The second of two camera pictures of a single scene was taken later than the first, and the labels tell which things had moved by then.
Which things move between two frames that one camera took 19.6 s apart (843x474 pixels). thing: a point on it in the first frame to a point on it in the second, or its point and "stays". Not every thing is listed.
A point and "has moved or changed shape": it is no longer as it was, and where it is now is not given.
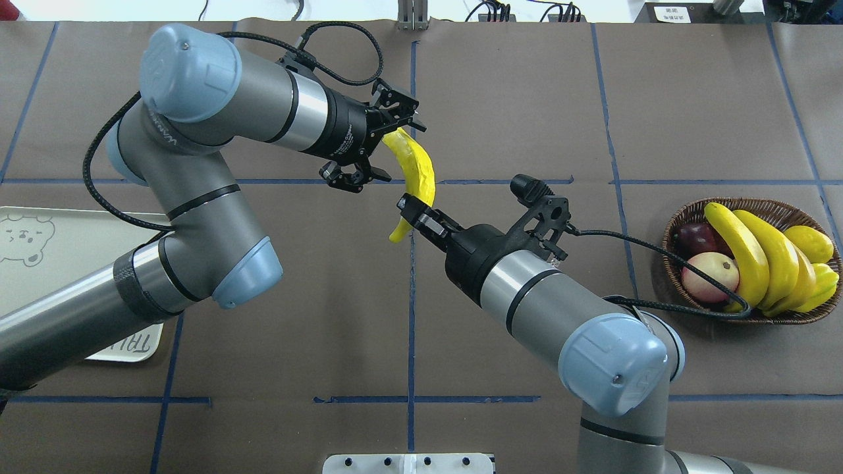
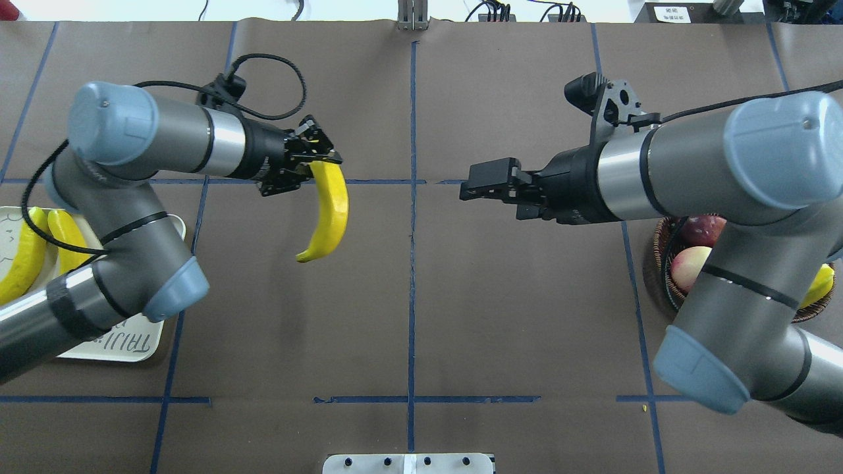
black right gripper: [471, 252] to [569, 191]
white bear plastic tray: [42, 249] stays
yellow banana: [754, 274] has moved or changed shape
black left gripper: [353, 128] to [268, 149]
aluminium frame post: [412, 15] stays
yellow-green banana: [423, 184] to [29, 262]
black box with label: [691, 12] stays
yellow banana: [782, 261] has moved or changed shape
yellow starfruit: [817, 284] stays
